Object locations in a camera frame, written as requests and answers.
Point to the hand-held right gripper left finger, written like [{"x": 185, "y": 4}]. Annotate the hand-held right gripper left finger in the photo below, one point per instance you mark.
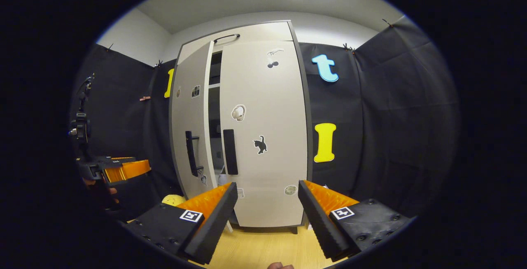
[{"x": 214, "y": 225}]

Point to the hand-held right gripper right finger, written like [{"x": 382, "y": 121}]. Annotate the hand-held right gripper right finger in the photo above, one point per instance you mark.
[{"x": 319, "y": 223}]

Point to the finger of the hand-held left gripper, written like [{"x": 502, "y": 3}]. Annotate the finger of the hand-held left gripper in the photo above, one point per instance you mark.
[
  {"x": 131, "y": 170},
  {"x": 121, "y": 160}
]

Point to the white shoe cabinet door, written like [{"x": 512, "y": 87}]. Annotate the white shoe cabinet door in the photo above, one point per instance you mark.
[
  {"x": 267, "y": 96},
  {"x": 179, "y": 149}
]

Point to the white shoe cabinet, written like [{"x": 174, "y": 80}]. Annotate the white shoe cabinet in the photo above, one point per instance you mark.
[{"x": 214, "y": 112}]

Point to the yellow plush toy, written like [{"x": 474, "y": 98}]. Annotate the yellow plush toy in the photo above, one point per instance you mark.
[{"x": 173, "y": 199}]

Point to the camera on tripod stand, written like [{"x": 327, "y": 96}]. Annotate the camera on tripod stand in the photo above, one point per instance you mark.
[{"x": 81, "y": 129}]

